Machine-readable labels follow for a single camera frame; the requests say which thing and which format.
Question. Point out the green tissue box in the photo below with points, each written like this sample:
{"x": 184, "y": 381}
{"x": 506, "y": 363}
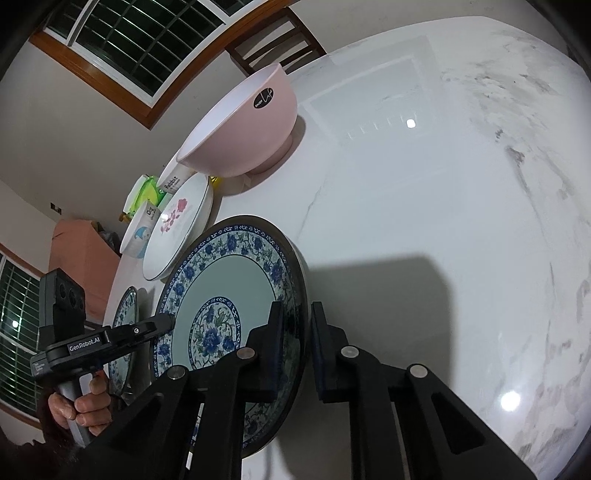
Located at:
{"x": 145, "y": 191}

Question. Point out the small blue floral plate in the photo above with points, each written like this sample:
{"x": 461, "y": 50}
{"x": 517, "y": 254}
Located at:
{"x": 124, "y": 309}

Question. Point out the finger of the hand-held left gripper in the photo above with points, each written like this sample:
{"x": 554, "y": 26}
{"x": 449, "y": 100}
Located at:
{"x": 138, "y": 333}

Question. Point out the window with white grille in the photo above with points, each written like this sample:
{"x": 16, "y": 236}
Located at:
{"x": 18, "y": 323}

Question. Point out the large blue floral plate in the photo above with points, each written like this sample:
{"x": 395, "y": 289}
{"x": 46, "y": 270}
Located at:
{"x": 231, "y": 277}

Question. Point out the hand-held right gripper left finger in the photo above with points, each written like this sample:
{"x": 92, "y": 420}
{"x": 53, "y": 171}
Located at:
{"x": 276, "y": 355}

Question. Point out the small white bowl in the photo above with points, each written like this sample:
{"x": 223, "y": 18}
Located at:
{"x": 171, "y": 182}

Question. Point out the wood-framed window with grille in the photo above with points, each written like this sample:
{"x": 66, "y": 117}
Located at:
{"x": 138, "y": 50}

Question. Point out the person's left hand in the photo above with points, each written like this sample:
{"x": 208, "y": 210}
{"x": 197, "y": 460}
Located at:
{"x": 94, "y": 406}

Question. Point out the pink bowl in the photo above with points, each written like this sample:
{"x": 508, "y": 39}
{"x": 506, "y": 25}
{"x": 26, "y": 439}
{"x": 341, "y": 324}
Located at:
{"x": 249, "y": 120}

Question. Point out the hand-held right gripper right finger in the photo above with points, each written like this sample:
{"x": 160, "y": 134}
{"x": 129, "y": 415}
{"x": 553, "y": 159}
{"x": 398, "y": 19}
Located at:
{"x": 318, "y": 355}

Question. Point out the brown wooden chair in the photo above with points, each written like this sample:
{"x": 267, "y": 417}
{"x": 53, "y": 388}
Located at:
{"x": 277, "y": 44}

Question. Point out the large white bowl blue print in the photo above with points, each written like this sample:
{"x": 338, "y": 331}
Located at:
{"x": 136, "y": 235}

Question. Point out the white plate with pink flowers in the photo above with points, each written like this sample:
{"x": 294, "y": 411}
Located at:
{"x": 180, "y": 226}

